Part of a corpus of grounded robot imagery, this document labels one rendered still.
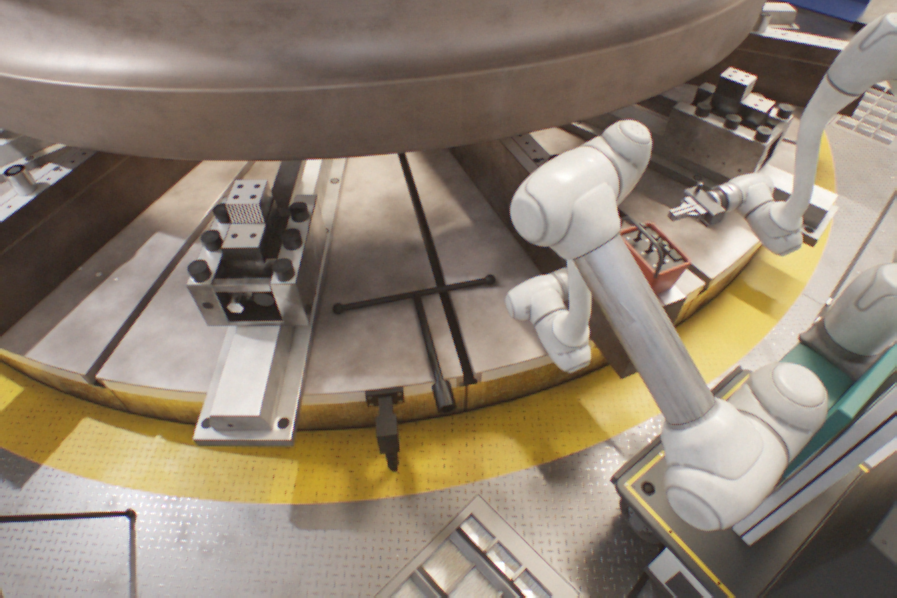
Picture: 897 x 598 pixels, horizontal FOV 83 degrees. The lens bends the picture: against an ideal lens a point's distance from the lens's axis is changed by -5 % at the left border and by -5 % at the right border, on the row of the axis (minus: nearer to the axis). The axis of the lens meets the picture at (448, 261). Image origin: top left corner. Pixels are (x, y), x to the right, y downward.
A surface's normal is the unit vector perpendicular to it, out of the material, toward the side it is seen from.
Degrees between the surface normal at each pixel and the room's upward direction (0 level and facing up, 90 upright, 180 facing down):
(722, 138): 90
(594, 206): 42
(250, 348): 0
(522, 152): 0
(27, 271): 90
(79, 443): 0
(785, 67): 90
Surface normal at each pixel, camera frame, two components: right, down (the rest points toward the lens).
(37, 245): 0.93, 0.26
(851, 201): 0.00, -0.70
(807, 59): -0.36, 0.67
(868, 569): -0.81, 0.42
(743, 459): 0.26, -0.23
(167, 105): -0.10, 0.72
